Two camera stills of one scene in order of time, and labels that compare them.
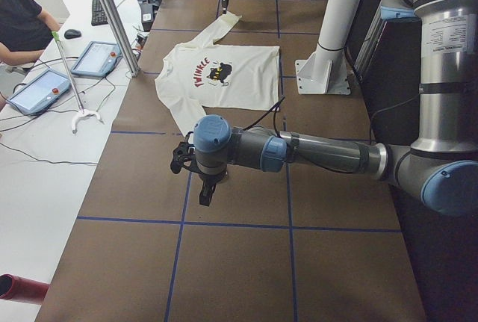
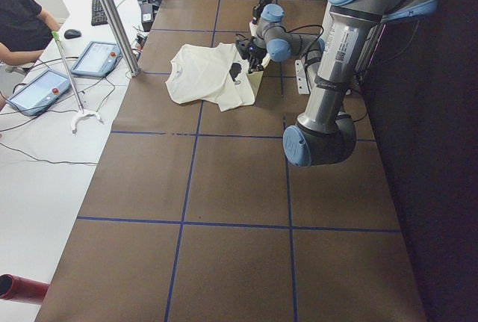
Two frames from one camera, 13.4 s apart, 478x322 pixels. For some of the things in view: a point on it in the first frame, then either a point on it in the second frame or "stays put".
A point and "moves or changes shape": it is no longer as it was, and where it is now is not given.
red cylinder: x=14 y=288 stays put
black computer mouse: x=71 y=33 stays put
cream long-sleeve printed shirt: x=200 y=75 moves or changes shape
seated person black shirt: x=26 y=29 stays put
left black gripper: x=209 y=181 to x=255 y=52
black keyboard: x=98 y=16 stays put
